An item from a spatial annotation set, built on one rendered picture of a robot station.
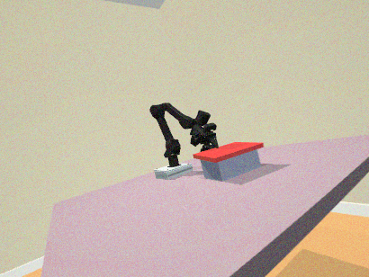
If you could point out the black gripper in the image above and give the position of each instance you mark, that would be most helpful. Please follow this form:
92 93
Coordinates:
209 137

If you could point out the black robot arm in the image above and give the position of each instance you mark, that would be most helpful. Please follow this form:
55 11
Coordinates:
172 145

